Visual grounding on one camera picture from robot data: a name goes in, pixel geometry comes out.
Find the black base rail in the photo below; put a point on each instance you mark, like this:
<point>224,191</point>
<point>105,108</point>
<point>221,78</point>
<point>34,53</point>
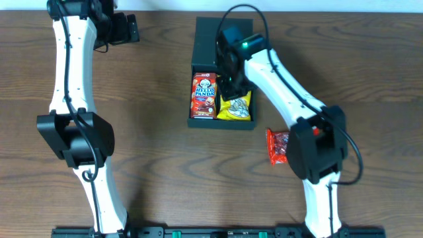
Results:
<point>282,231</point>

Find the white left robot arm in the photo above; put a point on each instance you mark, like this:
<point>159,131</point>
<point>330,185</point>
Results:
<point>72,128</point>

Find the red Hacks candy bag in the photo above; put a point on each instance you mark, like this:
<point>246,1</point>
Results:
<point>276,143</point>

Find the red Hello Panda box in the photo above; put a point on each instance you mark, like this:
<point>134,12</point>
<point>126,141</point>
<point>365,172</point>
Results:
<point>203,96</point>

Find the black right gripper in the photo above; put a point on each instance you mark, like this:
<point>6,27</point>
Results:
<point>226,94</point>

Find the dark green box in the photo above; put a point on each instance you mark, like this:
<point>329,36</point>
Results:
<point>203,61</point>

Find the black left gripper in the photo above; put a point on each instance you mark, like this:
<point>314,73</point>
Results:
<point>122,36</point>

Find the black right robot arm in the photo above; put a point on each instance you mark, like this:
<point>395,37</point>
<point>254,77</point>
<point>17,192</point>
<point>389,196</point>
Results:
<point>315,149</point>

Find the yellow Hacks candy bag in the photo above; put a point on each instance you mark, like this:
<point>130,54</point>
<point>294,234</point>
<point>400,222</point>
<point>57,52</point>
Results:
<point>236,109</point>

